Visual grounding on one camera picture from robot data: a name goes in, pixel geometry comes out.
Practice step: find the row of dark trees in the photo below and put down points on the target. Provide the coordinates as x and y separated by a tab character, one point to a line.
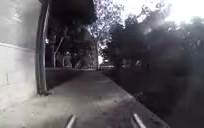
156	50

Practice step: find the dark ground verge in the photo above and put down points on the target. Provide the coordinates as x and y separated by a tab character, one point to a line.
163	96

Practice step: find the robot's own part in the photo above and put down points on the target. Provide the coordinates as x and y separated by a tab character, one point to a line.
139	120
71	121

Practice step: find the white brick building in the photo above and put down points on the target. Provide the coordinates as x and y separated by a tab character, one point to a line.
13	50

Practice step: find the tan concrete path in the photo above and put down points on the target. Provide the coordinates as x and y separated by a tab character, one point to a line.
90	103

